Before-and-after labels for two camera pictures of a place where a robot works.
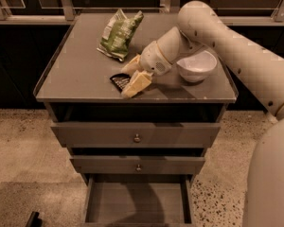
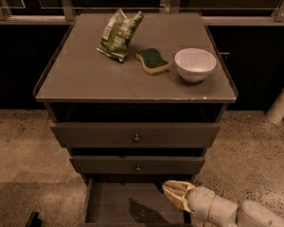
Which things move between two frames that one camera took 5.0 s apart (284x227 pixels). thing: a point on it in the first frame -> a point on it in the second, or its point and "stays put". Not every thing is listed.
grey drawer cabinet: [136, 101] stays put
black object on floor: [34, 220] stays put
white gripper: [151, 59] -> [199, 200]
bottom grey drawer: [139, 200] stays put
